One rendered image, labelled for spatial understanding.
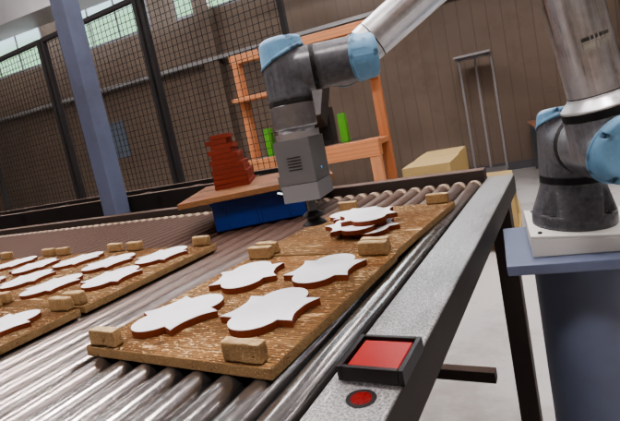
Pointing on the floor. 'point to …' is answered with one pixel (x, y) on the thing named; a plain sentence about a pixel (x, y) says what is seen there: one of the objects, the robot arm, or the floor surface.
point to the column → (576, 326)
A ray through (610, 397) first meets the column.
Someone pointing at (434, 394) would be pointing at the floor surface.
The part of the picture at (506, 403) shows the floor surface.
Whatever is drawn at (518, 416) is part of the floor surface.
